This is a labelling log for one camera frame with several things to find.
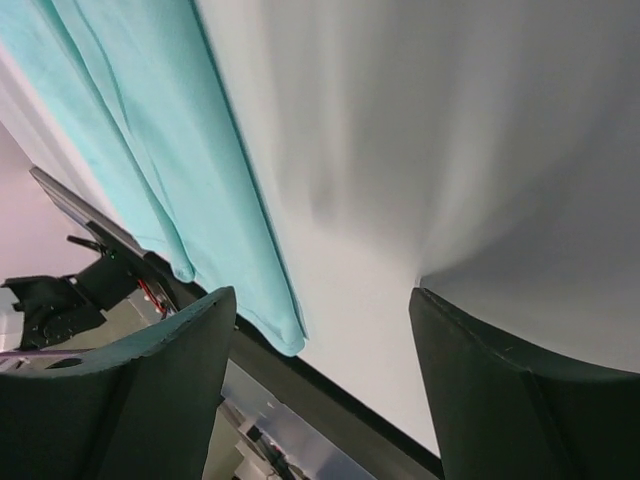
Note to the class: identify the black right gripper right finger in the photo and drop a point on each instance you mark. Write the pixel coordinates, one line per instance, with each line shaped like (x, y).
(504, 408)

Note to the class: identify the teal t shirt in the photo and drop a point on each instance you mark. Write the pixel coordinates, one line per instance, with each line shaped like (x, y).
(135, 87)

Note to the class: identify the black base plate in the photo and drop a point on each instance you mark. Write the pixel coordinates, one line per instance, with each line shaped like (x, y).
(288, 411)

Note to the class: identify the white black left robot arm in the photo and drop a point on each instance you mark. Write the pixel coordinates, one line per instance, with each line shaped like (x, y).
(42, 311)

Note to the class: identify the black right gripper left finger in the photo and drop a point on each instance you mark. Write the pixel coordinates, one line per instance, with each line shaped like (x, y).
(142, 407)

